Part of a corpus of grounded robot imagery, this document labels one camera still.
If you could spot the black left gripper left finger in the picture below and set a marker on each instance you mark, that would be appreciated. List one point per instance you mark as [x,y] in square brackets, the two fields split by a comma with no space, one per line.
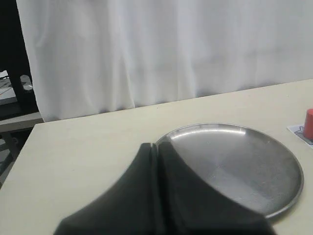
[132,206]

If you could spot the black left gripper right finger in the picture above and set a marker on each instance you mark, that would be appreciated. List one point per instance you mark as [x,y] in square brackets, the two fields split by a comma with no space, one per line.
[192,207]

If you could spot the red cylinder game piece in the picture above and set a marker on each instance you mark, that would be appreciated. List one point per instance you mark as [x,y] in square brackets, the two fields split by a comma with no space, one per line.
[308,125]

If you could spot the round steel plate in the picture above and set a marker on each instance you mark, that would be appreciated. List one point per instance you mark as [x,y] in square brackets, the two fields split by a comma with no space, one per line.
[246,165]

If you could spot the paper game board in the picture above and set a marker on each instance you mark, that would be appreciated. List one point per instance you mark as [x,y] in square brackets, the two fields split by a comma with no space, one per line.
[297,130]

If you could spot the white curtain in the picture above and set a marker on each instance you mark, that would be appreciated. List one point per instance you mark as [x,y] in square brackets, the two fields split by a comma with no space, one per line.
[93,56]

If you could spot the black post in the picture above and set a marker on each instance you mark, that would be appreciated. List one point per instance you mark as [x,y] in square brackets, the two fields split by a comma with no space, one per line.
[13,56]

